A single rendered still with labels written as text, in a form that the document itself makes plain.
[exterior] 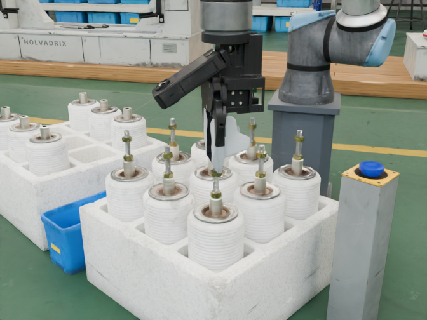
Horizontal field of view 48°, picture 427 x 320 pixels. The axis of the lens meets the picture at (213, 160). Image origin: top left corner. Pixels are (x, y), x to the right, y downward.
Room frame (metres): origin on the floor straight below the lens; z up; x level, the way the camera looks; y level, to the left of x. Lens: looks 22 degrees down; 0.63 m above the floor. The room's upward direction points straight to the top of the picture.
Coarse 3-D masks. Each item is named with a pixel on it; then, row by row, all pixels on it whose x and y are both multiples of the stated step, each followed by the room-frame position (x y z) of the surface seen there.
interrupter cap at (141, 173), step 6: (120, 168) 0.90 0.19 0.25; (138, 168) 0.90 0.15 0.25; (144, 168) 0.90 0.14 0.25; (114, 174) 0.87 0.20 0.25; (120, 174) 0.87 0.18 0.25; (138, 174) 0.88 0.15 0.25; (144, 174) 0.87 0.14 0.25; (120, 180) 0.84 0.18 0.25; (126, 180) 0.84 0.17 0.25; (132, 180) 0.84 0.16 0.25; (138, 180) 0.84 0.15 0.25
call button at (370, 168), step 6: (366, 162) 0.74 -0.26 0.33; (372, 162) 0.74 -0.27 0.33; (378, 162) 0.74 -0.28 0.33; (360, 168) 0.73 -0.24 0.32; (366, 168) 0.72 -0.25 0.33; (372, 168) 0.72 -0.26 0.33; (378, 168) 0.72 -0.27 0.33; (366, 174) 0.72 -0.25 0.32; (372, 174) 0.72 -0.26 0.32; (378, 174) 0.72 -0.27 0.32
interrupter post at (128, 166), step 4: (124, 160) 0.88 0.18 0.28; (132, 160) 0.88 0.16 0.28; (124, 164) 0.87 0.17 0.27; (128, 164) 0.86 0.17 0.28; (132, 164) 0.87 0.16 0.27; (124, 168) 0.87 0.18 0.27; (128, 168) 0.86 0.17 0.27; (132, 168) 0.87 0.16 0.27; (124, 172) 0.87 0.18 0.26; (128, 172) 0.86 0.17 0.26; (132, 172) 0.87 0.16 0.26; (128, 176) 0.86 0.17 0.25
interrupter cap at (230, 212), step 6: (204, 204) 0.74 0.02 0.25; (222, 204) 0.74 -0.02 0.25; (228, 204) 0.74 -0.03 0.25; (198, 210) 0.72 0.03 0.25; (204, 210) 0.72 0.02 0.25; (222, 210) 0.72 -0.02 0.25; (228, 210) 0.72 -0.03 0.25; (234, 210) 0.72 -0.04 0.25; (198, 216) 0.70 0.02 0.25; (204, 216) 0.70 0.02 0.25; (210, 216) 0.70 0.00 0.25; (216, 216) 0.70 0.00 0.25; (222, 216) 0.70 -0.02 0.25; (228, 216) 0.70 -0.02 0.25; (234, 216) 0.69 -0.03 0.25; (204, 222) 0.68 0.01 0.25; (210, 222) 0.68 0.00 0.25; (216, 222) 0.67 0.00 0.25; (222, 222) 0.68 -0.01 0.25
